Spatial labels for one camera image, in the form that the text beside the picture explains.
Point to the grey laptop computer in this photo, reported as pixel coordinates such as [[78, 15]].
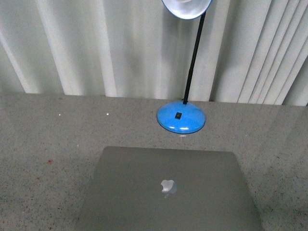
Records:
[[144, 189]]

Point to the blue desk lamp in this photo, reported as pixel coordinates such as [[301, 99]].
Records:
[[183, 117]]

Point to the white pleated curtain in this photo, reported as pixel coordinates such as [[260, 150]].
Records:
[[251, 51]]

